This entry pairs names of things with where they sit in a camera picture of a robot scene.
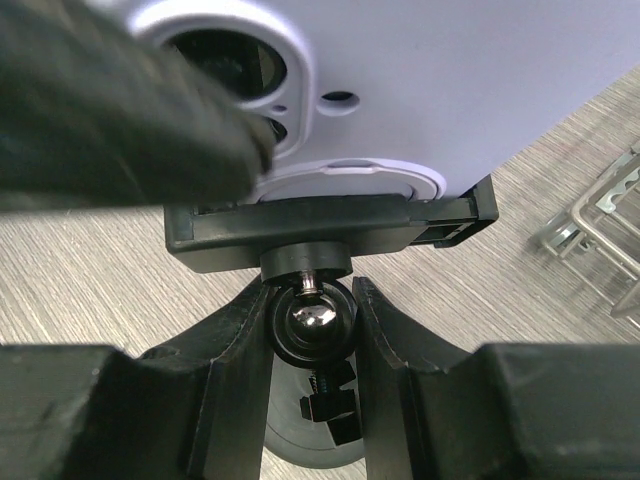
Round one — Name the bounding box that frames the black phone stand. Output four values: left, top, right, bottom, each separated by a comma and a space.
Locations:
164, 178, 498, 469

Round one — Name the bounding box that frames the lavender case phone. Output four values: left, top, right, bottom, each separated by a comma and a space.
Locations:
103, 1, 639, 202

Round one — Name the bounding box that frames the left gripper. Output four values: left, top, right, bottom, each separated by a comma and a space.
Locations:
1, 1, 274, 210

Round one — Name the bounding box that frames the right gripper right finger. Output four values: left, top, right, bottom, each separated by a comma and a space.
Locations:
353, 277, 639, 479

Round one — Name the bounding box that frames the metal dish rack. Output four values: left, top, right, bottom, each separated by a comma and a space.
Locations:
532, 143, 639, 319

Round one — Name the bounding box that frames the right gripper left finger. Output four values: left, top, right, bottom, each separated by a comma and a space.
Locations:
1, 280, 272, 479

